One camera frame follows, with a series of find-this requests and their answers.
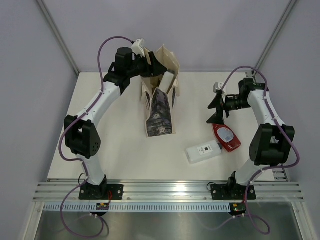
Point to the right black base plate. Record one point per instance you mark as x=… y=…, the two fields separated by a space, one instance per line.
x=226 y=192

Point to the beige canvas tote bag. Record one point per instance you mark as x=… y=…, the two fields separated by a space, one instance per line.
x=159 y=106

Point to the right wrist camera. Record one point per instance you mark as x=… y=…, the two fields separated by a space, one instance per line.
x=219 y=86

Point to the left frame post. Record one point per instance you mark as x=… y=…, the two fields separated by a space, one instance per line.
x=49 y=20

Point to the aluminium mounting rail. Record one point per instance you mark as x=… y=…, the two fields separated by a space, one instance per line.
x=172 y=191

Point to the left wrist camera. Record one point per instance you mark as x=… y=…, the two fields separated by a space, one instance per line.
x=138 y=47

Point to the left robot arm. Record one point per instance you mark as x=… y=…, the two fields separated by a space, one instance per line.
x=80 y=131

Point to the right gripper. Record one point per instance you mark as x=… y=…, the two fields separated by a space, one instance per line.
x=217 y=103

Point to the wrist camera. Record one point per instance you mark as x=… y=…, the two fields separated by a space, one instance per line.
x=219 y=86
x=138 y=47

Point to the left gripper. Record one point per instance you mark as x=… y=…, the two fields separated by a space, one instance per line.
x=155 y=69

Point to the white rectangular bottle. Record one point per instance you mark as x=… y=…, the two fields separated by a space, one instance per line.
x=203 y=152

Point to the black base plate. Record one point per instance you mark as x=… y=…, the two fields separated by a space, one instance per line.
x=226 y=192
x=101 y=192

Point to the right frame post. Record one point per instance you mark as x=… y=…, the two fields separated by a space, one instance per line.
x=279 y=27

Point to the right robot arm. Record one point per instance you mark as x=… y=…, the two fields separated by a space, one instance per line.
x=269 y=148

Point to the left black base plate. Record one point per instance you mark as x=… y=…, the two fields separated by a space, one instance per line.
x=101 y=192

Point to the frame post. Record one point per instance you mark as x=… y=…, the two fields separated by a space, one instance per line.
x=279 y=27
x=49 y=20

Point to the white slotted cable duct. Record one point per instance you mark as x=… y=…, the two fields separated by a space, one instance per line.
x=140 y=207

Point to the red bottle white label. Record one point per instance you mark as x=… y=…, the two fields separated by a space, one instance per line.
x=226 y=137

